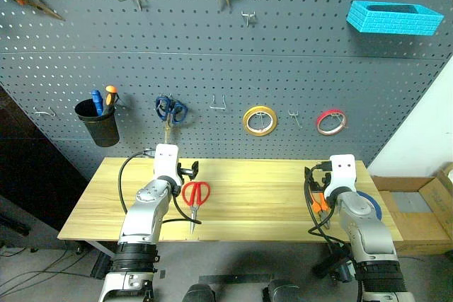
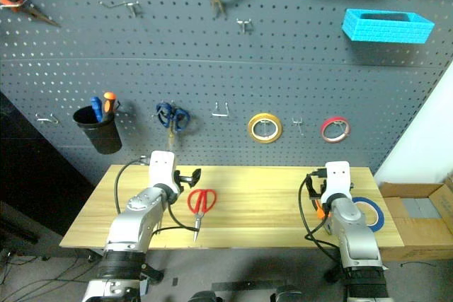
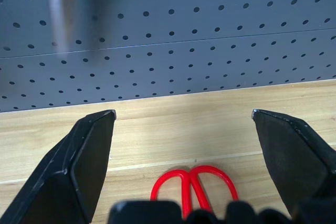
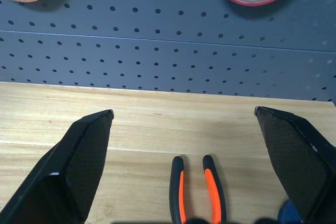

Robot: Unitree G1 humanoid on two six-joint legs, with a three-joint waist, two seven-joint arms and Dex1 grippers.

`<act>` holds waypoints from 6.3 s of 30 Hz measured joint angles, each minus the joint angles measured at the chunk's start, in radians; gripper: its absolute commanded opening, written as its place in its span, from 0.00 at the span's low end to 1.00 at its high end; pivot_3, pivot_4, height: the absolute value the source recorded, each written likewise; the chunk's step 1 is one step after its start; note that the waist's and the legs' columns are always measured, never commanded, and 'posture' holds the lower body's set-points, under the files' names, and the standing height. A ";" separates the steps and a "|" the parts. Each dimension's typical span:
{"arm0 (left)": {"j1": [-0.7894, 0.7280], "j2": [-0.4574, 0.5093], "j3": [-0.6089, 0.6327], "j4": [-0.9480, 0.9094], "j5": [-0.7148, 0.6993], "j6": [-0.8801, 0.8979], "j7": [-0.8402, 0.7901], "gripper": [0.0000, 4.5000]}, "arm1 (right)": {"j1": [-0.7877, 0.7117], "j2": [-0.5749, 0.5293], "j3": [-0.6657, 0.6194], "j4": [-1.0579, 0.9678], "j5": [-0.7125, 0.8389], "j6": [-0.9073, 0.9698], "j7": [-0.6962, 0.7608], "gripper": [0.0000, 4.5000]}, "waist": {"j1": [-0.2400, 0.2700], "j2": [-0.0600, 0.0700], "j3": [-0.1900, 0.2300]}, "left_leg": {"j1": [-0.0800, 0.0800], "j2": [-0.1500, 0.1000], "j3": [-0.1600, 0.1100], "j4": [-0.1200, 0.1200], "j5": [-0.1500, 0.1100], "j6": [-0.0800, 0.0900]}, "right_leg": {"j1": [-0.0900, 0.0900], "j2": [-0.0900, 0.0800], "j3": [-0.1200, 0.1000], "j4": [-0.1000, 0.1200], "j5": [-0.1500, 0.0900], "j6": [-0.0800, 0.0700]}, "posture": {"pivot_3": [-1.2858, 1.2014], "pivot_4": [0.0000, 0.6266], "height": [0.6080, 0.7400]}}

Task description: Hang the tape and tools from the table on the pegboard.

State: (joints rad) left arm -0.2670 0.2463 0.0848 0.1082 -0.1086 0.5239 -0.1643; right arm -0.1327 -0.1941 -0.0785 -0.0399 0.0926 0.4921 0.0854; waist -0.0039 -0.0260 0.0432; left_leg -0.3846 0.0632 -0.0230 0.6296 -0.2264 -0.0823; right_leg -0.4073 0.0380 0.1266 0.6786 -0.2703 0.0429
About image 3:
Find red handled scissors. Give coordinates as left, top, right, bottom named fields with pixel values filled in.
left=150, top=165, right=239, bottom=219

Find silver metal rod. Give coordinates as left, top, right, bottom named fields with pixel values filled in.
left=48, top=0, right=77, bottom=61

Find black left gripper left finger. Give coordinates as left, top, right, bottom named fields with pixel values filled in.
left=0, top=109, right=117, bottom=224

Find grey perforated pegboard panel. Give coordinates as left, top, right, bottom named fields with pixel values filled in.
left=0, top=0, right=336, bottom=113

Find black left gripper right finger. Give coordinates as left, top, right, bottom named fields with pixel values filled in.
left=251, top=108, right=336, bottom=224

